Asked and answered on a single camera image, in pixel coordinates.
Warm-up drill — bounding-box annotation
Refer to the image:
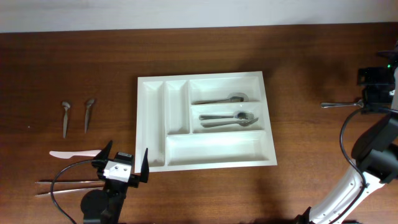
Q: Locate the large spoon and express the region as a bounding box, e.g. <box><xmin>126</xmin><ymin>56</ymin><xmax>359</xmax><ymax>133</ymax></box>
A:
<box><xmin>193</xmin><ymin>93</ymin><xmax>249</xmax><ymax>105</ymax></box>
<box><xmin>320</xmin><ymin>100</ymin><xmax>364</xmax><ymax>108</ymax></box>

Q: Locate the white plastic cutlery tray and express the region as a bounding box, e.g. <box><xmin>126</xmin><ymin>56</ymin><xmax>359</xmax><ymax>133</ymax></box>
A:
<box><xmin>134</xmin><ymin>72</ymin><xmax>277</xmax><ymax>172</ymax></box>

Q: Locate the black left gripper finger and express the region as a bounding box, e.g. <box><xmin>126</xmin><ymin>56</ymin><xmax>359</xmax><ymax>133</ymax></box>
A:
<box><xmin>94</xmin><ymin>140</ymin><xmax>113</xmax><ymax>161</ymax></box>
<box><xmin>140</xmin><ymin>148</ymin><xmax>150</xmax><ymax>183</ymax></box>

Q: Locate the small teaspoon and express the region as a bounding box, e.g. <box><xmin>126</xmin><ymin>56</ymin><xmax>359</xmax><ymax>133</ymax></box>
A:
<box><xmin>62</xmin><ymin>101</ymin><xmax>71</xmax><ymax>139</ymax></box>
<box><xmin>85</xmin><ymin>98</ymin><xmax>95</xmax><ymax>133</ymax></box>

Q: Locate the metal fork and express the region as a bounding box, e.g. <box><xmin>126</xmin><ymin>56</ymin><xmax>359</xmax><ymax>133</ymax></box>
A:
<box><xmin>202</xmin><ymin>118</ymin><xmax>259</xmax><ymax>128</ymax></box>
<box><xmin>199</xmin><ymin>111</ymin><xmax>254</xmax><ymax>121</ymax></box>

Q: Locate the pink plastic knife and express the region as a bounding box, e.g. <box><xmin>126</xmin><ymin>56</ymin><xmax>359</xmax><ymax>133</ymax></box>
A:
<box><xmin>49</xmin><ymin>150</ymin><xmax>101</xmax><ymax>159</ymax></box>

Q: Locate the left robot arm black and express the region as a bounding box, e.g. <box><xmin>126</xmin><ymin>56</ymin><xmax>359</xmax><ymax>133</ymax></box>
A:
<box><xmin>80</xmin><ymin>141</ymin><xmax>149</xmax><ymax>224</ymax></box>

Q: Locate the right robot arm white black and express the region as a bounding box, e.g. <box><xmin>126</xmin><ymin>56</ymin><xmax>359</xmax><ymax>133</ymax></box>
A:
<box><xmin>294</xmin><ymin>49</ymin><xmax>397</xmax><ymax>224</ymax></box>

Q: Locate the small teaspoon far left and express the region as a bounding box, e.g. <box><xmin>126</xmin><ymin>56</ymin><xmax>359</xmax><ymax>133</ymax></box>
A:
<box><xmin>62</xmin><ymin>101</ymin><xmax>71</xmax><ymax>139</ymax></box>

